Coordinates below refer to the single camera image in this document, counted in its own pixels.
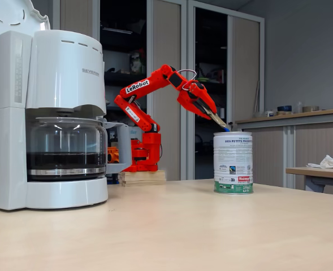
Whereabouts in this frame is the white green coffee tin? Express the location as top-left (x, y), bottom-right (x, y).
top-left (213, 132), bottom-right (254, 195)

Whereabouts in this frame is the grey tambour door cabinet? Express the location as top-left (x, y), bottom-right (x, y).
top-left (186, 0), bottom-right (266, 187)
top-left (53, 0), bottom-right (187, 181)

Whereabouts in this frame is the glass carafe grey handle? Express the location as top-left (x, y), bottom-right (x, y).
top-left (26, 116), bottom-right (133, 181)

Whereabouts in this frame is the wooden side table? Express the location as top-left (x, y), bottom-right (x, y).
top-left (285, 166), bottom-right (333, 194)

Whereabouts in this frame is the white green printed box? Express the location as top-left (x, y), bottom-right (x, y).
top-left (129, 51), bottom-right (143, 75)

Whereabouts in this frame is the blue scoop with wooden handle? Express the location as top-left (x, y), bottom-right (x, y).
top-left (208, 110), bottom-right (232, 133)

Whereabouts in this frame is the white crumpled cloth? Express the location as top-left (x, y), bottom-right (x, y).
top-left (306, 154), bottom-right (333, 169)

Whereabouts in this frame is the white servo cable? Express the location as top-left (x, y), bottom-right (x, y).
top-left (180, 69), bottom-right (198, 91)

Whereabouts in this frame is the orange clamp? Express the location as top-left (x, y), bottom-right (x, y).
top-left (107, 146), bottom-right (120, 164)

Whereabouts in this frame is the low grey cabinet wooden top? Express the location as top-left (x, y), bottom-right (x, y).
top-left (235, 108), bottom-right (333, 196)

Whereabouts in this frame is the white drip coffee maker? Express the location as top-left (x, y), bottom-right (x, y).
top-left (0, 0), bottom-right (109, 211)

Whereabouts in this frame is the wooden base block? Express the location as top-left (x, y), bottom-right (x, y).
top-left (118, 169), bottom-right (167, 187)

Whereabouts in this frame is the grey leaning tube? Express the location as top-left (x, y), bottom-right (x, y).
top-left (253, 80), bottom-right (261, 113)

